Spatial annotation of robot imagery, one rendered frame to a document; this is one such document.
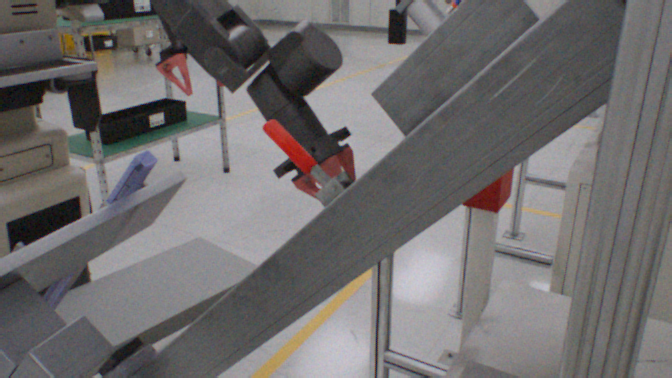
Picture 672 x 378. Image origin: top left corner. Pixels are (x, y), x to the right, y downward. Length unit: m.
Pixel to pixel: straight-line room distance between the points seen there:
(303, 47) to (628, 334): 0.44
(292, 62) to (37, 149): 0.80
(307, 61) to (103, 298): 0.77
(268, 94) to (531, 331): 0.65
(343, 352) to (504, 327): 0.99
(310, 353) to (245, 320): 1.42
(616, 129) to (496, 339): 0.77
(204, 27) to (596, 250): 0.50
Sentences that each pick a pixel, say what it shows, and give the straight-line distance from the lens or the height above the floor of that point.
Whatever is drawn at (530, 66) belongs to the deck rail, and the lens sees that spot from 0.37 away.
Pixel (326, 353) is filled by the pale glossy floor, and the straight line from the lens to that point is 2.00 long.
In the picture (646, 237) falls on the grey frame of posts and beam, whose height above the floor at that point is 1.10.
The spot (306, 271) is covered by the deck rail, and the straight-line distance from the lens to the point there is 0.50.
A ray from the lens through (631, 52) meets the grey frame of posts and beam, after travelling 0.32.
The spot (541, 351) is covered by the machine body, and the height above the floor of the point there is 0.62.
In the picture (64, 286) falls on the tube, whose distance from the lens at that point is 0.56.
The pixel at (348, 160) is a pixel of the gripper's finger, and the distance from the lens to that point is 0.71.
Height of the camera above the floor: 1.24
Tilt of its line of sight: 22 degrees down
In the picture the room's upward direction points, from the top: straight up
